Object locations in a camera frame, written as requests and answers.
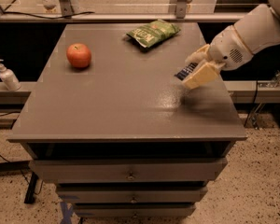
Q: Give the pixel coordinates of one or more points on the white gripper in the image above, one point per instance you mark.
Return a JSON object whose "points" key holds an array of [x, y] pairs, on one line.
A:
{"points": [[229, 50]]}

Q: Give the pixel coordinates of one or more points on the dark blue rxbar wrapper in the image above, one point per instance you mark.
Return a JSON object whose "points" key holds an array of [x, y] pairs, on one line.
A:
{"points": [[187, 70]]}

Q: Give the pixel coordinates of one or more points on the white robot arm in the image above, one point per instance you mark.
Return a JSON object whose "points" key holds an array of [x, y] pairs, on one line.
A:
{"points": [[260, 28]]}

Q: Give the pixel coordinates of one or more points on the green chip bag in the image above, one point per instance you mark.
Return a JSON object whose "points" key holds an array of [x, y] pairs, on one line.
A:
{"points": [[153, 33]]}

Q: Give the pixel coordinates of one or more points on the top grey drawer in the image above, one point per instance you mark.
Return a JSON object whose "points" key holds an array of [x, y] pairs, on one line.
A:
{"points": [[128, 171]]}

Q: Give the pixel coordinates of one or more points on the grey drawer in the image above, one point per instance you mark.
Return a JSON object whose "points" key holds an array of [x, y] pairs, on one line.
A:
{"points": [[134, 210], [128, 171], [132, 194]]}

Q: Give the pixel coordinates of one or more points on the grey drawer cabinet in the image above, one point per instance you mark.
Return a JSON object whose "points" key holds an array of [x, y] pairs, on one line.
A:
{"points": [[127, 104]]}

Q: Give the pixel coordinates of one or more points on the red apple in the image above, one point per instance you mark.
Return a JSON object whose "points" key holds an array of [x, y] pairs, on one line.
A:
{"points": [[78, 55]]}

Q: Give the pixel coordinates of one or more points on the middle grey drawer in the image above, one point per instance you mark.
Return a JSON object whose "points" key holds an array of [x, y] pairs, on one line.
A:
{"points": [[132, 194]]}

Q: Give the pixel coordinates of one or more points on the bottom grey drawer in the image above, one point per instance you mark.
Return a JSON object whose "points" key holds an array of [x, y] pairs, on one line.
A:
{"points": [[134, 210]]}

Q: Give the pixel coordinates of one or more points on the white pump bottle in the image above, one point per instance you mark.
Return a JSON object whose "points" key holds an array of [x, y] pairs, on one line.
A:
{"points": [[8, 78]]}

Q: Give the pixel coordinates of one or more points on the black metal floor stand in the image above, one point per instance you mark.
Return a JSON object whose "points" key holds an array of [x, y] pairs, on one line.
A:
{"points": [[30, 192]]}

